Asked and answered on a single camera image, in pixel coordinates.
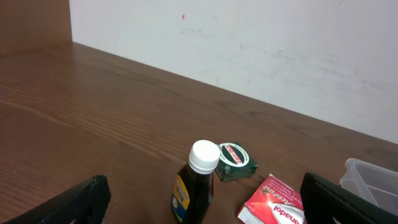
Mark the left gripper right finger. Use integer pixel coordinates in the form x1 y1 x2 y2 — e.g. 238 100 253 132
300 172 397 224

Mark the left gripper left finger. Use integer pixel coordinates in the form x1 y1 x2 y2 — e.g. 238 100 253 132
6 175 111 224

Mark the red Panadol box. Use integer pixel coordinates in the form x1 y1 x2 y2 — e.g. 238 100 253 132
237 174 305 224

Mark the green Zam-Buk box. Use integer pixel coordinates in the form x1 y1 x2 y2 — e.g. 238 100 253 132
215 142 258 182

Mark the clear plastic container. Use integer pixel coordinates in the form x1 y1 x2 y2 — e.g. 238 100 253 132
340 158 398 215

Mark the dark bottle white cap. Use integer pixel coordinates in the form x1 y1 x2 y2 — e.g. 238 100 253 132
171 140 220 224

